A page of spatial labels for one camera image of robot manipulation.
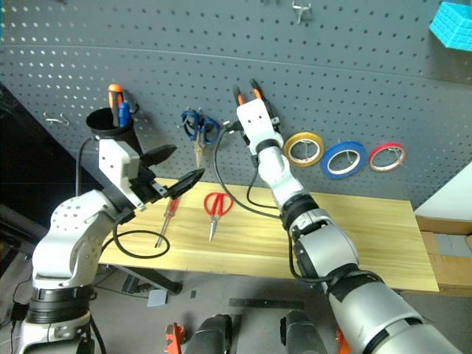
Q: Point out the small black floor box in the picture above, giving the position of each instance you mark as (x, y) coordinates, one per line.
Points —
(19, 311)

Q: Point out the black table leg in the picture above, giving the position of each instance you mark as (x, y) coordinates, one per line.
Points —
(158, 278)

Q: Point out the blue tape roll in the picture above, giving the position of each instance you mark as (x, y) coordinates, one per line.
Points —
(326, 166)

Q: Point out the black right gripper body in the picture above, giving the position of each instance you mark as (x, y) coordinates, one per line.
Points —
(274, 119)

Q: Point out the red tape roll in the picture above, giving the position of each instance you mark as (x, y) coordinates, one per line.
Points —
(371, 158)

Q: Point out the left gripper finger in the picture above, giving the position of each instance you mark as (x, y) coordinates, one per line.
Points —
(188, 181)
(160, 154)

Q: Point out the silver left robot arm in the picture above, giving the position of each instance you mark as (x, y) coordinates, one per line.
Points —
(66, 228)

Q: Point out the black tool holder cup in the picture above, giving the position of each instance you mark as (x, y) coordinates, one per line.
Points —
(125, 138)

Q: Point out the grey square floor pad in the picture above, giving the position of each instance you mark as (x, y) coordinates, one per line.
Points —
(157, 298)

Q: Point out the silver pegboard hook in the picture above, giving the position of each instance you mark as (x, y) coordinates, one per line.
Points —
(300, 11)
(55, 119)

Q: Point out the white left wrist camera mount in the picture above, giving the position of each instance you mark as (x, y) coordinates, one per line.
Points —
(116, 162)

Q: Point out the brown cardboard box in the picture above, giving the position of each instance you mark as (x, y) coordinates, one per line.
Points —
(450, 269)

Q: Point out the black side panel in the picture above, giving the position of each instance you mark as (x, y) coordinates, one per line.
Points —
(33, 166)

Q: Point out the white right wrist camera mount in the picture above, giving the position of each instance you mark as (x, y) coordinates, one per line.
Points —
(256, 121)

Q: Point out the orange floor object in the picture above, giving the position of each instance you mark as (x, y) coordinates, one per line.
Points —
(342, 343)
(173, 337)

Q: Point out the dark rounded shape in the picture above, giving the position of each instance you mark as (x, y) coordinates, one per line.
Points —
(210, 333)

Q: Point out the grey metal pegboard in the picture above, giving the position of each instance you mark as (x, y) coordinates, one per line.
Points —
(221, 55)

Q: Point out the white board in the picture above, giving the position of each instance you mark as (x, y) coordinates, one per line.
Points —
(448, 201)

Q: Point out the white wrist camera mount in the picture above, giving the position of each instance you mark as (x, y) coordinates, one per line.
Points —
(256, 121)
(116, 162)

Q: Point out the black floor strip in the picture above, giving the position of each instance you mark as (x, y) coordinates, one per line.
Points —
(265, 303)

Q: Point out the yellow tape roll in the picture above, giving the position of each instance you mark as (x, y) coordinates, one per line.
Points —
(287, 147)

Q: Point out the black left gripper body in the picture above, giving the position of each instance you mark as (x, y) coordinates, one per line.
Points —
(147, 190)

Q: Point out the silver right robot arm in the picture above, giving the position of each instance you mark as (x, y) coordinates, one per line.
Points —
(332, 250)

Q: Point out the cyan plastic basket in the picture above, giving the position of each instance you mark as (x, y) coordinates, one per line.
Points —
(451, 27)

